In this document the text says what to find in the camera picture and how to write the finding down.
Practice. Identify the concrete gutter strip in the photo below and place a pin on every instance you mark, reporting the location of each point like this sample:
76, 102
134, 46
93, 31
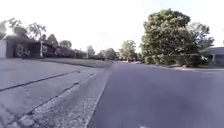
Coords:
71, 106

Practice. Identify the pale concrete driveway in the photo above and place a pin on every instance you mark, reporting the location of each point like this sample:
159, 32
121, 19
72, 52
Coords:
30, 71

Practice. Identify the row of trees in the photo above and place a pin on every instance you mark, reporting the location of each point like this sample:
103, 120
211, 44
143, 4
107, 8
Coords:
33, 31

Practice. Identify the dark house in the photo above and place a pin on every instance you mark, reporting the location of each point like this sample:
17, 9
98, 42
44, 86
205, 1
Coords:
23, 47

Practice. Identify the grass lawn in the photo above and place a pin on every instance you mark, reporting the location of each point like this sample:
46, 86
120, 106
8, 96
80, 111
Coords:
83, 62

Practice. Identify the grey house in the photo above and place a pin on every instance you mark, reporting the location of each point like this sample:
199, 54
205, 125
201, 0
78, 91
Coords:
216, 54

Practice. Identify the large green tree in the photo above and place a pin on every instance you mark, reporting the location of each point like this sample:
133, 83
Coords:
166, 33

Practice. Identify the small green tree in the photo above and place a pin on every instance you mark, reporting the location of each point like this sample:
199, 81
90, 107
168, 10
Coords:
128, 49

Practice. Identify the grey asphalt road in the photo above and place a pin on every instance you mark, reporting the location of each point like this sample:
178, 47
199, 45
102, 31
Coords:
156, 96

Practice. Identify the green hedge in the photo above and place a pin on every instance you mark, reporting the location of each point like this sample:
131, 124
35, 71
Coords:
173, 60

